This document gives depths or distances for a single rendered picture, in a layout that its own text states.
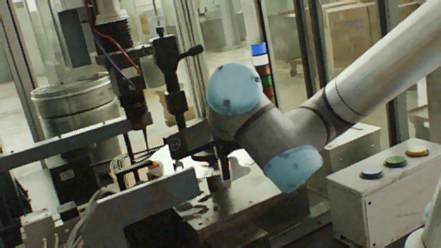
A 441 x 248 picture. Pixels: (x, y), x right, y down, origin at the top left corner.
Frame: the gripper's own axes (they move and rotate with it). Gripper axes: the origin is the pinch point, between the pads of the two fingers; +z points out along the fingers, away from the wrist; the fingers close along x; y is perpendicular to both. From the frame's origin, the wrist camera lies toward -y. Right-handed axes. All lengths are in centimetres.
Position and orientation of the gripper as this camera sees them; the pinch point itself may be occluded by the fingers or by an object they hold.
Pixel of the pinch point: (216, 153)
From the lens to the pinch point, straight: 93.6
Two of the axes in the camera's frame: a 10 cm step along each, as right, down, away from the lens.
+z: -0.1, 3.2, 9.5
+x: -2.4, -9.2, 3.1
